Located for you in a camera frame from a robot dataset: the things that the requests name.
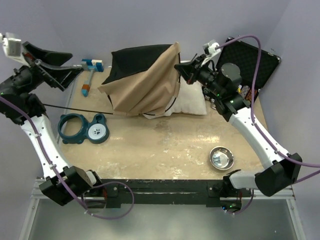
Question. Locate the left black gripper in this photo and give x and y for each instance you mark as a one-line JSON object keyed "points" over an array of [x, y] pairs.
{"points": [[37, 58]]}

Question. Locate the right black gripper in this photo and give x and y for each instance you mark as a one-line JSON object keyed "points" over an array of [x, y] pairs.
{"points": [[189, 73]]}

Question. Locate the black tent pole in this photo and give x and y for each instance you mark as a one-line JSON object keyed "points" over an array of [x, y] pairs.
{"points": [[77, 109]]}

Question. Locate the tan black pet tent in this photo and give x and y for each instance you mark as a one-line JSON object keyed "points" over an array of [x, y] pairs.
{"points": [[143, 79]]}

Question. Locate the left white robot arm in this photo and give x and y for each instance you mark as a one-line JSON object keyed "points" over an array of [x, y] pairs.
{"points": [[63, 181]]}

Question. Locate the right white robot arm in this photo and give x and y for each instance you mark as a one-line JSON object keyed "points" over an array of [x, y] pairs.
{"points": [[280, 168]]}

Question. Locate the teal pet bowl holder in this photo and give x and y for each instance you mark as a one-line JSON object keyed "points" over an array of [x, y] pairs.
{"points": [[95, 131]]}

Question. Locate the steel pet bowl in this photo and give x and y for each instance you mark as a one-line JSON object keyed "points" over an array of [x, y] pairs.
{"points": [[221, 158]]}

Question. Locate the white pillow cushion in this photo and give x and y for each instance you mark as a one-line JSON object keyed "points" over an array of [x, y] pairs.
{"points": [[190, 100]]}

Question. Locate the black poker chip case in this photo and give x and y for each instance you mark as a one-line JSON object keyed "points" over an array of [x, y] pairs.
{"points": [[245, 56]]}

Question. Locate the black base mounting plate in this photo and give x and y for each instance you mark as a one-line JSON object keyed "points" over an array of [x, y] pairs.
{"points": [[206, 192]]}

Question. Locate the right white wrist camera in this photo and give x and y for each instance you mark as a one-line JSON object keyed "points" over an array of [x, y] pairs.
{"points": [[211, 49]]}

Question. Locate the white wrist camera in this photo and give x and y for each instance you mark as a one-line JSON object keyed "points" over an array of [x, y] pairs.
{"points": [[211, 49], [11, 45]]}

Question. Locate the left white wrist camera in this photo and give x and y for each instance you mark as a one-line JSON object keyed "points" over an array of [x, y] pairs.
{"points": [[11, 45]]}

